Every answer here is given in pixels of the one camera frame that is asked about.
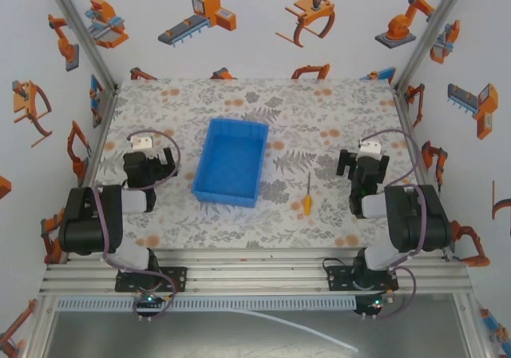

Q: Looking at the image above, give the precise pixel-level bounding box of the blue plastic bin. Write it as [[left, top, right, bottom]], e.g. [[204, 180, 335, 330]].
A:
[[191, 117, 270, 209]]

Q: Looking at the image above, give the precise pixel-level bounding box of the floral patterned table mat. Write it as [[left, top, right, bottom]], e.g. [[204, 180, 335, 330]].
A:
[[88, 78, 425, 252]]

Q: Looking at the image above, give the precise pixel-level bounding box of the white plastic strip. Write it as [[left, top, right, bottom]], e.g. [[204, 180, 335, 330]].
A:
[[238, 308, 360, 354]]

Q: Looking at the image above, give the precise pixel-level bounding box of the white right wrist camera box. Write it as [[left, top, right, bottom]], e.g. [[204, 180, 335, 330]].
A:
[[358, 138, 382, 160]]

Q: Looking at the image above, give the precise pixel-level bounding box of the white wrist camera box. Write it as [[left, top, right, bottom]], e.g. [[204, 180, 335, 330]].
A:
[[129, 133, 156, 153], [358, 138, 382, 160]]

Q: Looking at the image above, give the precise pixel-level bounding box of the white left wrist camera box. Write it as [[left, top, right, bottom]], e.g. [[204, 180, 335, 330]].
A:
[[129, 133, 156, 153]]

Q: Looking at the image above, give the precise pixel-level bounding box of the aluminium frame side rail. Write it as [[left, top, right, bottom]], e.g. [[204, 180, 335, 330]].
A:
[[392, 88, 431, 187], [78, 89, 120, 188]]

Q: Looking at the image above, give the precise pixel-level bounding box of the yellow-handled screwdriver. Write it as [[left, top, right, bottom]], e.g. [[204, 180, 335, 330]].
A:
[[303, 171, 313, 217]]

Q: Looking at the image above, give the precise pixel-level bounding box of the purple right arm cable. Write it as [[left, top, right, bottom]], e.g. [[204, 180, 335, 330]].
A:
[[358, 128, 428, 320]]

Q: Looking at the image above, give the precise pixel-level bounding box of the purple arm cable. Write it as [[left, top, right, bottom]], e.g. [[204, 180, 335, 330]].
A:
[[91, 129, 182, 320], [358, 128, 428, 320]]

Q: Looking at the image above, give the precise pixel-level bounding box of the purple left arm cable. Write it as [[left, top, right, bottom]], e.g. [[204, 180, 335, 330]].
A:
[[91, 129, 182, 320]]

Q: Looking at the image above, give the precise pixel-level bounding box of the thin black wire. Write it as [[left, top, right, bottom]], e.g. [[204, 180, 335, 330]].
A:
[[321, 257, 360, 292]]

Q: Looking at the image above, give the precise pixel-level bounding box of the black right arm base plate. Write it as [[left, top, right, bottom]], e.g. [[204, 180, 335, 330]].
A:
[[327, 265, 400, 293]]

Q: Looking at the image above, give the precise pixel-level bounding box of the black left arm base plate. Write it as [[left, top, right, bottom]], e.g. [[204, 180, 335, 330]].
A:
[[114, 266, 189, 293]]

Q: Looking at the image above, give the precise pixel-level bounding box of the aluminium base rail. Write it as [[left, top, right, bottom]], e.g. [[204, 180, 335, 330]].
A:
[[38, 247, 477, 296]]

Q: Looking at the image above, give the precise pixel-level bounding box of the aluminium frame post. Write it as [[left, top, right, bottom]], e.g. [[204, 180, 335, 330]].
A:
[[391, 0, 475, 93], [39, 0, 120, 96]]

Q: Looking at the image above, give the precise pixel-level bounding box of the grey slotted cable duct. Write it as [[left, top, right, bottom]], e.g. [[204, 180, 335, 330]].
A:
[[55, 296, 359, 312]]

